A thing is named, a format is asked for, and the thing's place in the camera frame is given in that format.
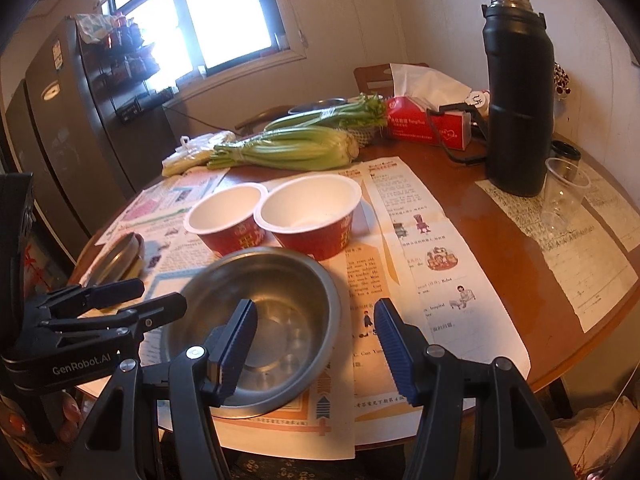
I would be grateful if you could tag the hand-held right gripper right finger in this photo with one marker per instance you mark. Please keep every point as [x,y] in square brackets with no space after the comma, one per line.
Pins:
[395,345]

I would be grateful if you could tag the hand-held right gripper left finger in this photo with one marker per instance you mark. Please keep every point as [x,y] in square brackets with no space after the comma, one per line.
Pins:
[235,345]

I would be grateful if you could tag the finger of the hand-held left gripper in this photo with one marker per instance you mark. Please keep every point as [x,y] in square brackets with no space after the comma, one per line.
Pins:
[100,294]
[125,322]

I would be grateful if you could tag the shallow round metal plate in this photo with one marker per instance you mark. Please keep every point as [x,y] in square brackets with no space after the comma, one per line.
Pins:
[117,260]

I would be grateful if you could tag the stainless steel bowl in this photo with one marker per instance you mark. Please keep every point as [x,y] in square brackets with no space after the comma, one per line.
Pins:
[290,300]

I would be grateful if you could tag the person's left hand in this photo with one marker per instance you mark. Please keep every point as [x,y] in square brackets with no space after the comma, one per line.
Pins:
[70,412]

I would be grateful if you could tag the worksheet paper with figures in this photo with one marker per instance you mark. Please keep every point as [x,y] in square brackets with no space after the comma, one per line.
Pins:
[450,340]

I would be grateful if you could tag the printed text worksheet paper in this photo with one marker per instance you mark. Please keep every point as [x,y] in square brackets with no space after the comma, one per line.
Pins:
[345,280]

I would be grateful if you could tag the colourful printed flyer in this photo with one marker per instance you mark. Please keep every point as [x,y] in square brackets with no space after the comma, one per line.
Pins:
[165,200]

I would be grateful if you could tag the small red paper bowl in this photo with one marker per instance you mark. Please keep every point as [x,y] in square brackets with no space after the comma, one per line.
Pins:
[225,210]

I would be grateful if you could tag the large red paper bowl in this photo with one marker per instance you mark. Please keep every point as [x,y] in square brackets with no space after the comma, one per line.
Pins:
[310,205]

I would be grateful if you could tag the grey refrigerator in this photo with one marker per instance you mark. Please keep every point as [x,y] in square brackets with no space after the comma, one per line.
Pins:
[75,135]

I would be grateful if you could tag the plastic bag of yellow chives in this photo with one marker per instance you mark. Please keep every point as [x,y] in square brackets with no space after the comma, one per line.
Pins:
[200,150]

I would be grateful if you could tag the handwritten paper sheet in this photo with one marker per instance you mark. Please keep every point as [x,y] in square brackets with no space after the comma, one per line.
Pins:
[590,280]

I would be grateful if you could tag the thick celery bunch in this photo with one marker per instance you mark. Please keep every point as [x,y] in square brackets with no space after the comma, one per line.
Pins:
[300,150]

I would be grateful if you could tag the small patterned bowl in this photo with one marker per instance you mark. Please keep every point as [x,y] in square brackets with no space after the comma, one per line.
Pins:
[364,136]

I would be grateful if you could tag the red tissue box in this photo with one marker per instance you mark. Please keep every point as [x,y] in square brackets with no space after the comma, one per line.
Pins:
[425,125]

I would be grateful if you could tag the clear plastic cup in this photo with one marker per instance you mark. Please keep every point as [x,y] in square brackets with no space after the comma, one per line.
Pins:
[565,200]

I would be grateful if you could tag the white cloth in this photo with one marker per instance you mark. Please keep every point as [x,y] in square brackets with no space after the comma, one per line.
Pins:
[600,435]

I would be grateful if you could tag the curved wooden chair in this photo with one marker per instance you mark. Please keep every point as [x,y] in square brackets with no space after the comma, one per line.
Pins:
[260,120]

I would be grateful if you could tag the leafy celery bunch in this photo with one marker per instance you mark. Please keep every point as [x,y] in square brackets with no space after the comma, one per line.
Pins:
[330,115]

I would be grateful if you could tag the steel basin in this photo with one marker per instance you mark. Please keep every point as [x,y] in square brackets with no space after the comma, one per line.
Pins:
[315,106]

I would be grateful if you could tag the dark cup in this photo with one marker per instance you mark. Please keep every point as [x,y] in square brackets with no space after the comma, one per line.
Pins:
[565,150]

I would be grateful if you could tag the black thermos flask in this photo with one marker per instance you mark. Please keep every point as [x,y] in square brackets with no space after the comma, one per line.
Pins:
[517,110]

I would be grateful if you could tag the wooden chair with slot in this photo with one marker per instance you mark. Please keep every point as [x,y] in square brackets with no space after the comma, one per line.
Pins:
[370,80]

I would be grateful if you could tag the window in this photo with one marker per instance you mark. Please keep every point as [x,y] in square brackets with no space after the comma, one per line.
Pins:
[215,15]

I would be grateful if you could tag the beaded ornament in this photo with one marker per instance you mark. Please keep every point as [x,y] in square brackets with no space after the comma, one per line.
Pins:
[561,80]

